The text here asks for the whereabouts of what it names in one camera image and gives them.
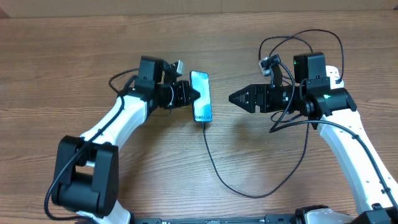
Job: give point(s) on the white charger plug adapter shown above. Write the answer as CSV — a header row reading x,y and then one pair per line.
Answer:
x,y
336,82

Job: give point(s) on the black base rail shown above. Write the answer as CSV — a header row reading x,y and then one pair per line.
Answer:
x,y
267,219

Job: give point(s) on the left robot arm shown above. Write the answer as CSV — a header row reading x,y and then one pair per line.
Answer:
x,y
86,177

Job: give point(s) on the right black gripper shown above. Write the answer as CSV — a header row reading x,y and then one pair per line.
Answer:
x,y
252,93

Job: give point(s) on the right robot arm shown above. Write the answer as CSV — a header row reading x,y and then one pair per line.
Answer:
x,y
318,94

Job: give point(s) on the Samsung Galaxy smartphone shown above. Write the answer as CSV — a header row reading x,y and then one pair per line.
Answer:
x,y
202,112

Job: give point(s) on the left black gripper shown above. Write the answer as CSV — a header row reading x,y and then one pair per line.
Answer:
x,y
182,86

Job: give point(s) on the white power strip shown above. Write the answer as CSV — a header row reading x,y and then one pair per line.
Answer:
x,y
332,71

